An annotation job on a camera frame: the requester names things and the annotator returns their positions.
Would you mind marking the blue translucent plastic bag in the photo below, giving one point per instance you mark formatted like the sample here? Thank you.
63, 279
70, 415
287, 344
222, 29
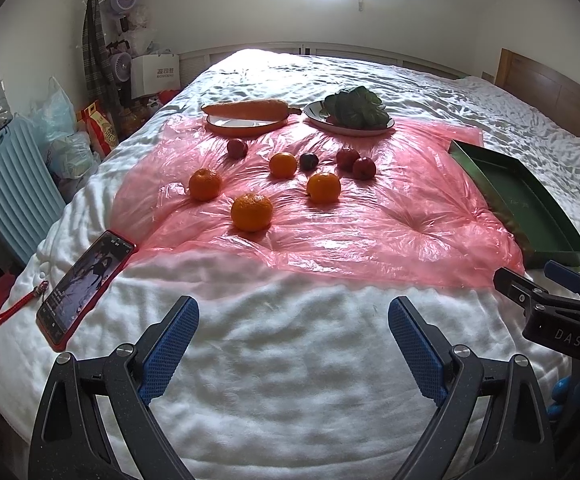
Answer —
65, 147

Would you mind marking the smooth orange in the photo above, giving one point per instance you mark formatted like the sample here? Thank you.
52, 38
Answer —
323, 188
283, 165

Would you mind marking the dark purple plum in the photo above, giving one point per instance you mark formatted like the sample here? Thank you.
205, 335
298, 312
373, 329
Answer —
308, 162

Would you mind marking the carrot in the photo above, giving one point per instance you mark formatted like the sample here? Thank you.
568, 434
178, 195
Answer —
267, 110

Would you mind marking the green leafy vegetable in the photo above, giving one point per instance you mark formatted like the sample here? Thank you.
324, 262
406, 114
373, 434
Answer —
358, 102

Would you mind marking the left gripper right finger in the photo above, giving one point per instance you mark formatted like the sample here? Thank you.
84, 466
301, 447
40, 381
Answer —
514, 441

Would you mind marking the wooden headboard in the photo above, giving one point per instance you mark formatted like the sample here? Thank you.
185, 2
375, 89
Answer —
556, 96

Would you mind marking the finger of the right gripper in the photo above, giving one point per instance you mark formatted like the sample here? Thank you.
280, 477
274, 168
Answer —
517, 289
562, 275

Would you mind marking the red plum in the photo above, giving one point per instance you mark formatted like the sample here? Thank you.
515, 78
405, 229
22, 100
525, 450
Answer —
346, 158
364, 169
237, 149

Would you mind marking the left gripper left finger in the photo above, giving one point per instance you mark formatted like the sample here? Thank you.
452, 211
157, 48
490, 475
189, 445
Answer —
69, 440

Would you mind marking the light blue suitcase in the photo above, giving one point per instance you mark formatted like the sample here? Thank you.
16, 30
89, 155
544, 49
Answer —
29, 200

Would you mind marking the purple fan lower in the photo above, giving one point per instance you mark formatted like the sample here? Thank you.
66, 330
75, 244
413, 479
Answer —
121, 66

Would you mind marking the red case smartphone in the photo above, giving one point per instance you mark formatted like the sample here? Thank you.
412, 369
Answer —
81, 287

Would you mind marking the orange oval plate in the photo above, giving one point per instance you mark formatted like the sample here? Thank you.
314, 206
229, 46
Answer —
242, 128

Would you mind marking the white round plate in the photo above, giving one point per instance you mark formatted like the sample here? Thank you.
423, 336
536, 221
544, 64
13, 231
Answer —
317, 115

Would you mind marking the pink plastic sheet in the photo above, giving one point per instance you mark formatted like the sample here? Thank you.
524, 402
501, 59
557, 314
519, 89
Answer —
420, 221

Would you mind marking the green rectangular tray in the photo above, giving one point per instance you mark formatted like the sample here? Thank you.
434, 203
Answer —
540, 227

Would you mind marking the plaid scarf on rack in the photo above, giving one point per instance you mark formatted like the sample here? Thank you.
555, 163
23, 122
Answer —
100, 82

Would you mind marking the large bumpy mandarin orange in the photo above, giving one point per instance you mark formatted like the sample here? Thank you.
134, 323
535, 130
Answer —
251, 212

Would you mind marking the white paper shopping bag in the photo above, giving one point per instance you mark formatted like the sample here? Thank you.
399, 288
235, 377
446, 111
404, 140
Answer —
153, 73

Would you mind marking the red yellow snack bag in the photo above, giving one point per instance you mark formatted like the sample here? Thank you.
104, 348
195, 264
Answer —
103, 137

